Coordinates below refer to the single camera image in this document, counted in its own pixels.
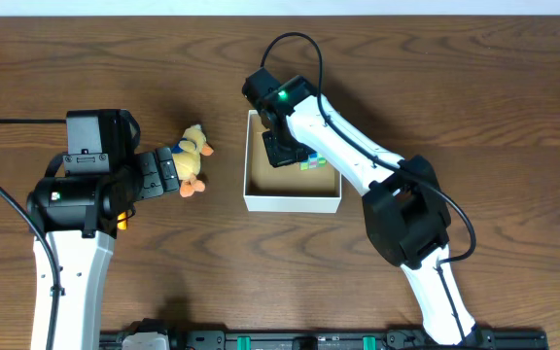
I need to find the colourful puzzle cube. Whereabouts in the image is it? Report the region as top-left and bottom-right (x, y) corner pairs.
(299, 153), (327, 171)

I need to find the white cardboard box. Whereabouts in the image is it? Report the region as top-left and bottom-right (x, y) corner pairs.
(243, 110), (342, 214)

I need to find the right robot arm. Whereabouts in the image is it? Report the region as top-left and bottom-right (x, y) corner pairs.
(242, 68), (475, 345)

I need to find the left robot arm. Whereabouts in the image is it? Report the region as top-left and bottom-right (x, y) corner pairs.
(27, 109), (179, 349)

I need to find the yellow plush duck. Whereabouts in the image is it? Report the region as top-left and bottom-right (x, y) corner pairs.
(172, 124), (214, 197)

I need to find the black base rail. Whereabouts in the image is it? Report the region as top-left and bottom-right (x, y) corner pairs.
(98, 319), (549, 350)

